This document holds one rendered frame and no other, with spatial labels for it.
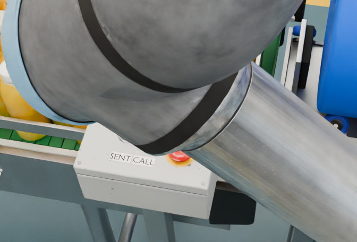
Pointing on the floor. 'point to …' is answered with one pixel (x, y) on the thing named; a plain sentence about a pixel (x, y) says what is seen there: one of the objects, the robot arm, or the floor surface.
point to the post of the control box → (159, 226)
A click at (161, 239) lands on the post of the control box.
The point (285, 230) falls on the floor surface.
